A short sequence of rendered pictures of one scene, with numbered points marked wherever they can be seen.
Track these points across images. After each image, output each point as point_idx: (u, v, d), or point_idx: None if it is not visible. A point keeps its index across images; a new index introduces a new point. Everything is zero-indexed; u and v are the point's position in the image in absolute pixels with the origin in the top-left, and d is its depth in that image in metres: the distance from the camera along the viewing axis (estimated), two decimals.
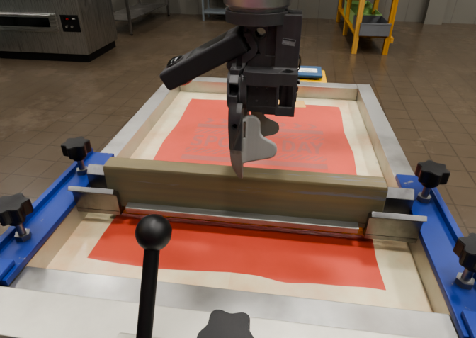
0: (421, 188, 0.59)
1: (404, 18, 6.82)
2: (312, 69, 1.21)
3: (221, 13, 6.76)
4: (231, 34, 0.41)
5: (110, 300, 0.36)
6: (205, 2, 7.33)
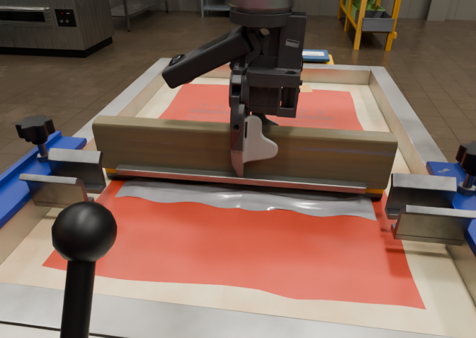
0: (461, 177, 0.48)
1: (406, 14, 6.70)
2: (317, 53, 1.10)
3: (221, 9, 6.65)
4: (235, 34, 0.41)
5: (44, 331, 0.25)
6: None
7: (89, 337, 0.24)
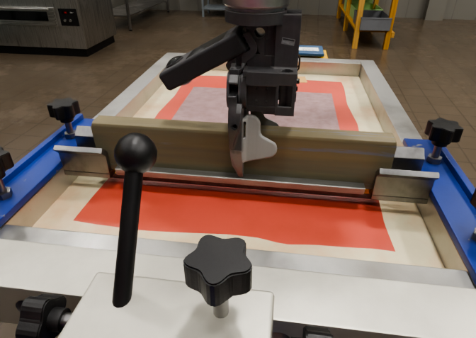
0: (431, 150, 0.55)
1: (404, 14, 6.78)
2: (313, 48, 1.18)
3: (221, 9, 6.72)
4: (231, 34, 0.41)
5: (91, 249, 0.32)
6: None
7: None
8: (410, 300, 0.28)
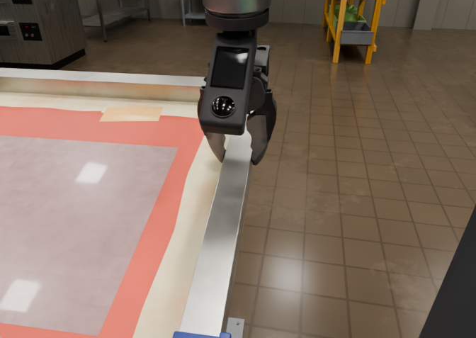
0: None
1: (392, 23, 6.55)
2: None
3: (202, 18, 6.49)
4: (251, 40, 0.40)
5: None
6: (188, 6, 7.07)
7: None
8: None
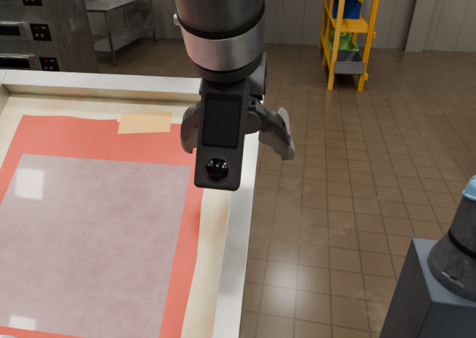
0: None
1: (385, 44, 6.92)
2: None
3: None
4: (244, 83, 0.35)
5: None
6: None
7: None
8: None
